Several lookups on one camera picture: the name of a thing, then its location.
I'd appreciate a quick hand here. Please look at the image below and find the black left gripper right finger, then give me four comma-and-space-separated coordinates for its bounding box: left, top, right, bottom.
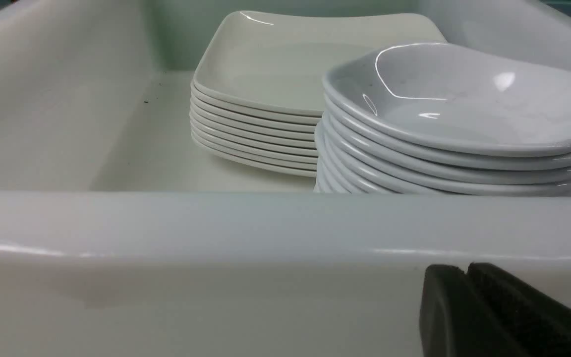
467, 263, 571, 357

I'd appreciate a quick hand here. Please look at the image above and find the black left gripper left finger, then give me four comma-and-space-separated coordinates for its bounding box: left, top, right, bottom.
419, 264, 528, 357

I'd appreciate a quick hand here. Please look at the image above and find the stack of grey bowls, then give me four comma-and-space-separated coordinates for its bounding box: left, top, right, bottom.
314, 42, 571, 197

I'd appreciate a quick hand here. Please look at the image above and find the stack of white square plates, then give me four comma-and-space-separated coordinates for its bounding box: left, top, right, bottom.
189, 11, 446, 177

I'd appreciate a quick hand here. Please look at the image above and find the large white plastic tub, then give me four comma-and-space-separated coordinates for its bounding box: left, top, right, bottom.
0, 0, 571, 357

